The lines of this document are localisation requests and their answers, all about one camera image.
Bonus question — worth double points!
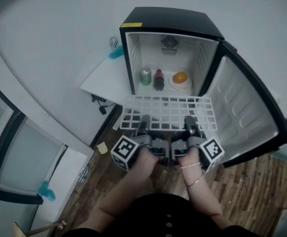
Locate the green drink can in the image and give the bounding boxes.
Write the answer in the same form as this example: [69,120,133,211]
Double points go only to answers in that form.
[140,67,152,85]

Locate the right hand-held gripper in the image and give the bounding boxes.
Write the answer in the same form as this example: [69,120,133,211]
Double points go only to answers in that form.
[171,116,225,174]

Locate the white desk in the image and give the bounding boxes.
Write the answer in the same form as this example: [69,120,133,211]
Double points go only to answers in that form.
[80,57,134,131]

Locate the person's right forearm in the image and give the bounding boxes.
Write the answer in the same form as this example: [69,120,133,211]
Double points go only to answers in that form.
[178,154,224,222]

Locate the clear cup with teal item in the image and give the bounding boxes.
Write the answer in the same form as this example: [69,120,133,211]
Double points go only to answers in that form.
[108,45,124,60]

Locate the yellow sponge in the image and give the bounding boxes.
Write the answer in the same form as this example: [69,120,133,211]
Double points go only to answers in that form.
[96,142,108,155]

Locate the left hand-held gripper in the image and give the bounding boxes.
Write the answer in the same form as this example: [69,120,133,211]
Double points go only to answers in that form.
[110,114,170,172]

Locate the thin metal bracelet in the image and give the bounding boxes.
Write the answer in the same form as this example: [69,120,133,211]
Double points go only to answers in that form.
[186,173,203,188]

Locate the white bead bracelet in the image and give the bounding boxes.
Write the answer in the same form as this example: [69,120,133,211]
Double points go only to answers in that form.
[179,161,201,169]

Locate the clear bottle with blue label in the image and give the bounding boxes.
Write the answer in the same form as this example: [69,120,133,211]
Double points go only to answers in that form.
[78,165,90,184]

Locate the white wire fridge shelf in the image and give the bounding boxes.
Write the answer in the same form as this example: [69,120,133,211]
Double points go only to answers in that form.
[119,95,217,132]

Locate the teal duster with handle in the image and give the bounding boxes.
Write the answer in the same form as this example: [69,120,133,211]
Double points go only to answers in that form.
[37,144,68,202]

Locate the dark soda bottle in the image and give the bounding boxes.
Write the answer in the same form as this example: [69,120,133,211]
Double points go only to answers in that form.
[153,69,164,91]

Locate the black mini fridge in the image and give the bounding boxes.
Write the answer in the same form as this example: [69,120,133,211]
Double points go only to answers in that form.
[119,6,287,169]

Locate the black framed window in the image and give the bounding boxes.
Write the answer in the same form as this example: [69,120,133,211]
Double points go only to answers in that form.
[0,73,69,205]

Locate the person's left forearm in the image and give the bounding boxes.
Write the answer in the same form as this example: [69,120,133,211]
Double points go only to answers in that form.
[98,148,159,222]

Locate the person's black clothing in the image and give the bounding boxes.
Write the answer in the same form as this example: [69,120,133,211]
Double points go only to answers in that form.
[62,193,257,237]

